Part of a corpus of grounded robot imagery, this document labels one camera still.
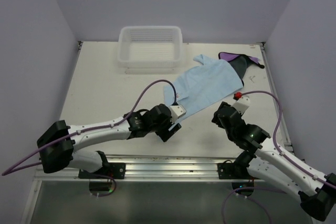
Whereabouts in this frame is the light blue towel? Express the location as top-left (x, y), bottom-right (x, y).
top-left (163, 54), bottom-right (244, 122)

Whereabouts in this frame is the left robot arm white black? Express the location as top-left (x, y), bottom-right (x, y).
top-left (37, 103), bottom-right (186, 178)

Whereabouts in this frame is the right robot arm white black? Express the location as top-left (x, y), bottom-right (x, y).
top-left (212, 101), bottom-right (335, 221)

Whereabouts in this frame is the purple and grey towel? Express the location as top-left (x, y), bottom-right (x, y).
top-left (218, 52), bottom-right (265, 80)

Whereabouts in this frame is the white plastic basket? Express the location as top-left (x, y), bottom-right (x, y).
top-left (117, 26), bottom-right (184, 69)

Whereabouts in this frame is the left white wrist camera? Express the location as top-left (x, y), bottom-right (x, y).
top-left (169, 105), bottom-right (186, 124)

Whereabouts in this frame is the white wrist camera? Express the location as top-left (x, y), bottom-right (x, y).
top-left (232, 92), bottom-right (250, 115)
top-left (169, 105), bottom-right (186, 124)

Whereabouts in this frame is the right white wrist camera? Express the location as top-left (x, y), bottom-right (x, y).
top-left (232, 92), bottom-right (250, 115)

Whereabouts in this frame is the right black base bracket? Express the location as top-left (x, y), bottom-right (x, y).
top-left (217, 160), bottom-right (250, 179)

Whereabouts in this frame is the black base bracket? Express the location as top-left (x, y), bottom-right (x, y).
top-left (217, 160), bottom-right (250, 179)
top-left (78, 163), bottom-right (126, 179)

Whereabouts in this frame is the aluminium mounting rail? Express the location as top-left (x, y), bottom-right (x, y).
top-left (35, 155), bottom-right (266, 183)

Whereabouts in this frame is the left black base bracket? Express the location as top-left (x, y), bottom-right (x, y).
top-left (78, 163), bottom-right (126, 179)

